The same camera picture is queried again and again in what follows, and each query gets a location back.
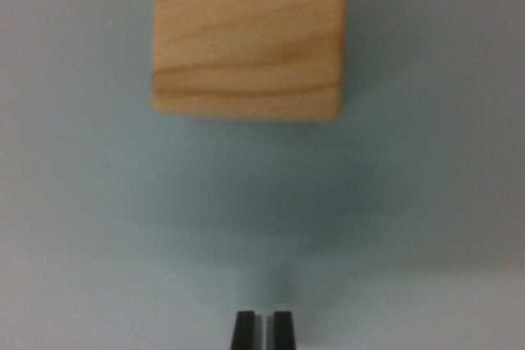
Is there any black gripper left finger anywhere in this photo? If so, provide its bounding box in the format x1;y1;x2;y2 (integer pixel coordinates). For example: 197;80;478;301
231;311;265;350

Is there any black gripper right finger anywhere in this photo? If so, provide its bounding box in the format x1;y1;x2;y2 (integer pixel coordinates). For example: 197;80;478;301
266;311;299;350

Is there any light wooden cube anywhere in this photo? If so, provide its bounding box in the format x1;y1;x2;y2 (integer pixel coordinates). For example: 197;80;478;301
149;0;349;122

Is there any translucent plastic bin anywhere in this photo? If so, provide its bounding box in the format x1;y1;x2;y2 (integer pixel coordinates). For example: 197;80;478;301
0;0;525;350

